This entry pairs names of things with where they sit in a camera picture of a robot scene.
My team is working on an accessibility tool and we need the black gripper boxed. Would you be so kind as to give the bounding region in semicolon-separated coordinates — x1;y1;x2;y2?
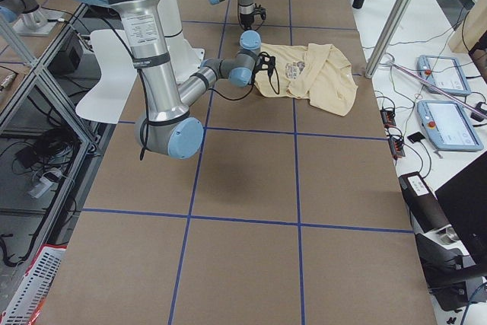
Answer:
239;13;254;30

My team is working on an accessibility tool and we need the cream long-sleeve printed shirt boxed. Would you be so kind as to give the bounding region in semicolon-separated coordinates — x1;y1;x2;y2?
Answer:
256;43;358;116

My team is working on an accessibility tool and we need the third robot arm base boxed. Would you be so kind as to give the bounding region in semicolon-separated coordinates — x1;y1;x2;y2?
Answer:
1;0;55;37

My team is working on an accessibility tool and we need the reacher stick with white hook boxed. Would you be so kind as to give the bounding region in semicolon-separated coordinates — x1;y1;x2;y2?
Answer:
380;55;486;119

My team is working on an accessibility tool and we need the upper teach pendant tablet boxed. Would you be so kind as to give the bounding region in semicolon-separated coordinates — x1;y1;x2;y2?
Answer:
417;55;472;97

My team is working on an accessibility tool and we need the teach pendant tablet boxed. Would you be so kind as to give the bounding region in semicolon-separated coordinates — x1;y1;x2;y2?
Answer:
416;100;484;152
417;55;472;97

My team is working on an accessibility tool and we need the lower teach pendant tablet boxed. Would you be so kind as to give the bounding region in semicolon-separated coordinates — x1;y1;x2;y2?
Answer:
416;100;484;152

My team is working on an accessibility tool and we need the black box with label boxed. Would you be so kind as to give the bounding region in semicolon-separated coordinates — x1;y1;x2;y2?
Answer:
398;172;450;232

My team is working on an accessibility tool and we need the black monitor and stand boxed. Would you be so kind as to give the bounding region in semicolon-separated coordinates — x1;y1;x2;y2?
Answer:
415;154;486;311

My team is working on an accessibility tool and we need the white red plastic basket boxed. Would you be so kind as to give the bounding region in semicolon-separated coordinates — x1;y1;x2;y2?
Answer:
1;244;67;324

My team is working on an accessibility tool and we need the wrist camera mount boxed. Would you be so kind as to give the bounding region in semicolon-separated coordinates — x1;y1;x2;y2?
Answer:
252;4;266;21
256;51;276;78

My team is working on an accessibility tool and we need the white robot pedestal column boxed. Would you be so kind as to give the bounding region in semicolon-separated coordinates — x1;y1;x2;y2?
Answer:
158;0;205;84

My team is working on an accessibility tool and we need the aluminium frame post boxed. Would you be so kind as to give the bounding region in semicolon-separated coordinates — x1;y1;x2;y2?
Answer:
364;0;411;78

